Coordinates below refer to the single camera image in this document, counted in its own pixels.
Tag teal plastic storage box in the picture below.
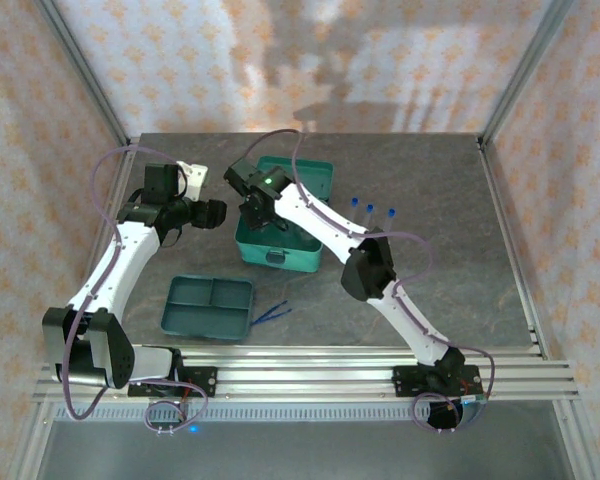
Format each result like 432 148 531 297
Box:
233 155 335 274

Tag blue plastic tweezers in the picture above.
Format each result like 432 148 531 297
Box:
252 299 292 324

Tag teal divided tray insert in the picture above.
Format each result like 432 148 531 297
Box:
160 274 255 344

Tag aluminium mounting rails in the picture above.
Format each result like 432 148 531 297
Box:
33 344 581 404

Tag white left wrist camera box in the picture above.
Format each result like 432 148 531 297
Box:
176 160 210 201

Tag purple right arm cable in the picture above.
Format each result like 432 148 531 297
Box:
242 128 497 435

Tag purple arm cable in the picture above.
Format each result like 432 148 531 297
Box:
242 128 497 435
62 145 209 435

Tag aluminium side rail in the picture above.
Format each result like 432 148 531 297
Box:
59 137 141 361
477 137 551 359

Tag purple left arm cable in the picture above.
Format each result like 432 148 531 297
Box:
62 145 209 435

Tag aluminium frame post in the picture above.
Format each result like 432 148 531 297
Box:
479 0 579 149
34 0 134 151

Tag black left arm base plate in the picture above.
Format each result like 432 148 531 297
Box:
127 364 219 400

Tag slotted grey cable duct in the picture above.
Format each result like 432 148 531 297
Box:
54 403 564 424

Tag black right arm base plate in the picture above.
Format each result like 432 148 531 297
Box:
392 363 484 400

